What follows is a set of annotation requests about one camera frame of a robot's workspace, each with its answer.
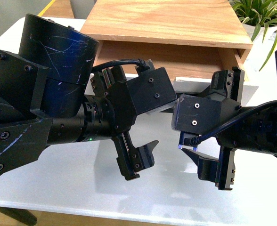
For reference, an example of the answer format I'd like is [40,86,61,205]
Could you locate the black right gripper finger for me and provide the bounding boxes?
[182,148,220,183]

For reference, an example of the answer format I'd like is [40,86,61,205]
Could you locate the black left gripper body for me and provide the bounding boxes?
[90,66,139,180]

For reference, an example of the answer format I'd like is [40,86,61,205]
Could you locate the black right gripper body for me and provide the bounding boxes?
[203,67,244,190]

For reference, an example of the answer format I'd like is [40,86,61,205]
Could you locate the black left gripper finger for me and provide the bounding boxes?
[135,140,159,170]

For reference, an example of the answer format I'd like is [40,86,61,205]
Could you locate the white-fronted drawer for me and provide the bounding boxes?
[91,40,260,109]

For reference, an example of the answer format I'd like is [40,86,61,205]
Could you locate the wooden drawer cabinet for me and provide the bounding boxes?
[81,0,253,62]

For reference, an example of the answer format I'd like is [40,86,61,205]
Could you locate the white plant pot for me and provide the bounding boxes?
[242,24,268,45]

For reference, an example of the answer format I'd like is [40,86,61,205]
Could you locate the green spider plant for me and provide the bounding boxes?
[229,0,277,71]

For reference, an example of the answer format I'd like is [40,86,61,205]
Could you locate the black right camera cable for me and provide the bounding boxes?
[187,100,277,146]

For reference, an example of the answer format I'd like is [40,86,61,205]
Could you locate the black camera cable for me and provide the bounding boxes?
[187,100,277,146]
[91,58,153,73]

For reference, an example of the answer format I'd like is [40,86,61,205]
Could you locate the black left camera cable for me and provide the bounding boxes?
[91,58,153,73]

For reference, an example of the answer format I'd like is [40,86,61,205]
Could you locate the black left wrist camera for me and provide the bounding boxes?
[127,67,177,115]

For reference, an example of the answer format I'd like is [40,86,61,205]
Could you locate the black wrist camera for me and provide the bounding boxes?
[171,94,224,151]
[127,67,177,115]

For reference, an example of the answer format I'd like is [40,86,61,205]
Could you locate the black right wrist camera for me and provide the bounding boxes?
[171,94,224,151]

